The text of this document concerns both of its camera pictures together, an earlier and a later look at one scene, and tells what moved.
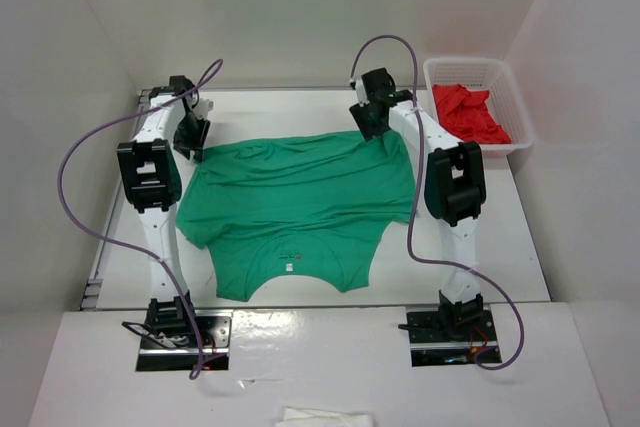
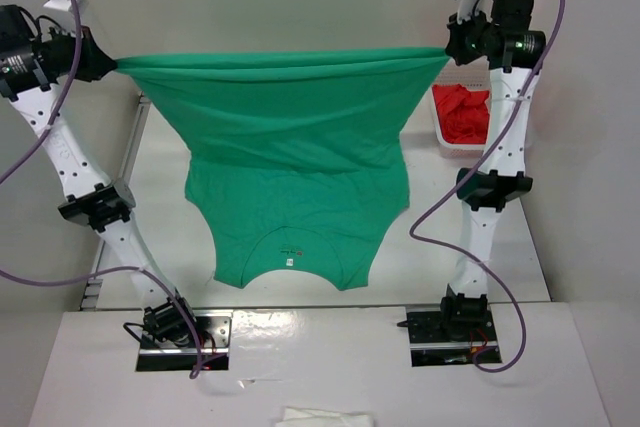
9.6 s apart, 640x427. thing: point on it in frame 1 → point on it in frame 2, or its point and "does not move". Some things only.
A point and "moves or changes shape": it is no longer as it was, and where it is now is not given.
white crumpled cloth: [299, 417] does not move
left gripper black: [194, 144] → [95, 63]
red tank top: [465, 114] does not move
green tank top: [312, 204] moves or changes shape
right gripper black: [366, 130] → [455, 47]
